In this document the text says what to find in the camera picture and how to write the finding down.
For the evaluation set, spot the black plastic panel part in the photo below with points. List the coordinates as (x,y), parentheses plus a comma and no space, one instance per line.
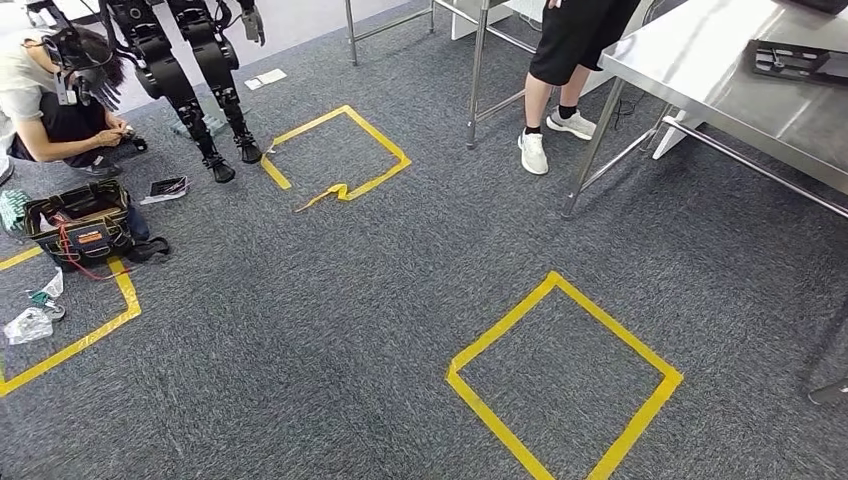
(795,63)

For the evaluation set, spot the stainless steel workbench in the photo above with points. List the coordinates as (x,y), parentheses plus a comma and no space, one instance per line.
(729,66)

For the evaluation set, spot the stainless steel table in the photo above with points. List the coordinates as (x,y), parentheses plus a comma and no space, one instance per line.
(476,66)

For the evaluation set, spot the grey floor outlet plate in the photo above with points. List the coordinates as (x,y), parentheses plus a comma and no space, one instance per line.
(265,79)

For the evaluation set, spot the person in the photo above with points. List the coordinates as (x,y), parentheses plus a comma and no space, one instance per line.
(46,126)
(576,33)

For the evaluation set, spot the black flat device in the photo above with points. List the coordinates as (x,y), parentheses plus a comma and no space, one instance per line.
(166,189)

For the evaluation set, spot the black humanoid robot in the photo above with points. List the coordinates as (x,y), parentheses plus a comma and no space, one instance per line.
(166,73)

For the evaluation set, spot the black tool bag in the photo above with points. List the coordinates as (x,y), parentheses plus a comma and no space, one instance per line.
(79,225)

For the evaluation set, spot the small green item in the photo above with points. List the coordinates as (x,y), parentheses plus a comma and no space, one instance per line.
(48,298)

